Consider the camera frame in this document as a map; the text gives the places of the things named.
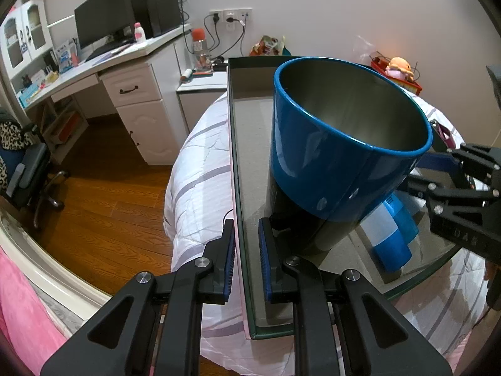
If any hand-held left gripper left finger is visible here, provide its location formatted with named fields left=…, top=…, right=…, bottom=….
left=39, top=219, right=237, bottom=376

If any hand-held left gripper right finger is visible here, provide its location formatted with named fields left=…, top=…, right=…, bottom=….
left=258, top=217, right=452, bottom=376

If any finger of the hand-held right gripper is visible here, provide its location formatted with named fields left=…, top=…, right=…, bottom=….
left=450, top=143, right=501, bottom=191
left=406, top=177, right=441, bottom=204

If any blue case with barcode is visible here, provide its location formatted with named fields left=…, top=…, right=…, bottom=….
left=384, top=190, right=420, bottom=243

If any magenta strap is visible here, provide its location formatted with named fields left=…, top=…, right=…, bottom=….
left=431, top=119, right=455, bottom=147

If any translucent case with blue cap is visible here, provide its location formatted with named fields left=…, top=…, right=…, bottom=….
left=360, top=204, right=413, bottom=272

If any pink box with black rim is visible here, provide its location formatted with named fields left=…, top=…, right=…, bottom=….
left=227, top=55, right=470, bottom=341

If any blue metal cup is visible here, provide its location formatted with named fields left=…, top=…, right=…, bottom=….
left=267, top=57, right=434, bottom=257

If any red printed box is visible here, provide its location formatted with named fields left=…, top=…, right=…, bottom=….
left=370, top=57, right=423, bottom=95

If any orange plush toy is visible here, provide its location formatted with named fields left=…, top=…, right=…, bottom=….
left=385, top=57, right=413, bottom=83

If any clear plastic bag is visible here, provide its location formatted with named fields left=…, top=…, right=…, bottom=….
left=354, top=35, right=388, bottom=67

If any white nightstand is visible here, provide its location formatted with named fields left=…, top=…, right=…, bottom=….
left=176, top=70, right=230, bottom=134

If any white desk with drawers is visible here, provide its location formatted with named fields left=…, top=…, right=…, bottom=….
left=18, top=23, right=192, bottom=165

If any colourful snack bag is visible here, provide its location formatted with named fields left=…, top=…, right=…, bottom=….
left=250, top=35, right=292, bottom=57

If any pink blanket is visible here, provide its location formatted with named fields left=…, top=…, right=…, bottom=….
left=0, top=251, right=69, bottom=376

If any clear bottle with red cap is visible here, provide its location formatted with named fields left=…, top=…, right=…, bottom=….
left=192, top=27, right=210, bottom=69

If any black office chair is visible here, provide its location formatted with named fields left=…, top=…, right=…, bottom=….
left=0, top=107, right=69, bottom=232

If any black keyboard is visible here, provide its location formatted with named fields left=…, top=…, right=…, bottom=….
left=84, top=41, right=134, bottom=61

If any leopard print cloth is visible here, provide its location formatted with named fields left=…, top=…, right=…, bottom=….
left=0, top=121, right=24, bottom=149

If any teal tissue box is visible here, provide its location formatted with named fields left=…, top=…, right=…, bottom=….
left=18, top=86, right=42, bottom=106

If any blue and white box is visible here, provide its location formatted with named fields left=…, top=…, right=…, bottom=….
left=55, top=43, right=77, bottom=73

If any black computer tower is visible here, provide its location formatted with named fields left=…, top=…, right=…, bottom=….
left=128, top=0, right=184, bottom=38

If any black computer monitor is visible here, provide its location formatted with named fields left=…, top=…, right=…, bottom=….
left=74, top=0, right=136, bottom=51

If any white glass-door cabinet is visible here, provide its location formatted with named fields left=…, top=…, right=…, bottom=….
left=0, top=0, right=51, bottom=79

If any white bed frame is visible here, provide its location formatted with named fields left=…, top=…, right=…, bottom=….
left=0, top=206, right=114, bottom=318

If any black power cable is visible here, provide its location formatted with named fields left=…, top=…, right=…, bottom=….
left=180, top=0, right=247, bottom=57

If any white wall socket panel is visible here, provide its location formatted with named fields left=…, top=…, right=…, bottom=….
left=209, top=8, right=253, bottom=24

